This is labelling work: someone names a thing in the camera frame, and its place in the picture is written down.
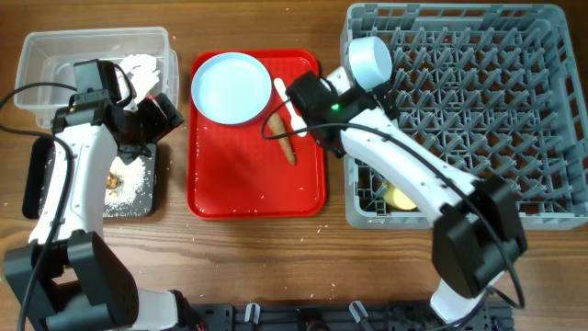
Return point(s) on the white plastic spoon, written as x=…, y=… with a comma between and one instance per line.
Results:
x=296, y=121

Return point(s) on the red serving tray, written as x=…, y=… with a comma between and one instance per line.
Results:
x=234, y=173

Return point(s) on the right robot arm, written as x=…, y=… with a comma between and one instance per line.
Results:
x=477, y=231

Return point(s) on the large light blue plate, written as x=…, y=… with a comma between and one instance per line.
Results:
x=231, y=88

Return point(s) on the yellow plastic cup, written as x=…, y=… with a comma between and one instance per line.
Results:
x=395, y=198

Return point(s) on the dark brown food lump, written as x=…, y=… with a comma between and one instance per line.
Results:
x=113, y=184

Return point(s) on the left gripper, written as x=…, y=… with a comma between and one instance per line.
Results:
x=159, y=126

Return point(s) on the clear plastic bin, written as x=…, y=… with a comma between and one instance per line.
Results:
x=50, y=56

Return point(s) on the light blue rice bowl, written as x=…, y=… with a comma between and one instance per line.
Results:
x=370, y=62

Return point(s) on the grey dishwasher rack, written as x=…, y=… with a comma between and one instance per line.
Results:
x=492, y=89

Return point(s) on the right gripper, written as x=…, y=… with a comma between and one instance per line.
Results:
x=385, y=101

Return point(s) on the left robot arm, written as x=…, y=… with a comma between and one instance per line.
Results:
x=66, y=277

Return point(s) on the black plastic tray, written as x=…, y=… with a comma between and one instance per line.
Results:
x=39, y=178

